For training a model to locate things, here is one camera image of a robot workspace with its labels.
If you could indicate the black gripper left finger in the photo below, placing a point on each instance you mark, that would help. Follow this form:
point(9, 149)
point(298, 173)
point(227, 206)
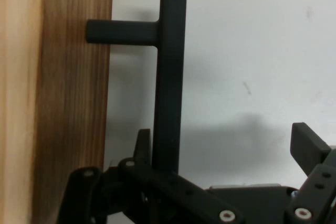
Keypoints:
point(157, 192)

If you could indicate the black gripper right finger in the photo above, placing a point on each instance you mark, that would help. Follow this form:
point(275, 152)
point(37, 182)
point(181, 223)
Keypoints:
point(315, 182)

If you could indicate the brown wooden drawer box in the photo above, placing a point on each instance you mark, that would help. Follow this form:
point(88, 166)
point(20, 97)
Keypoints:
point(15, 90)

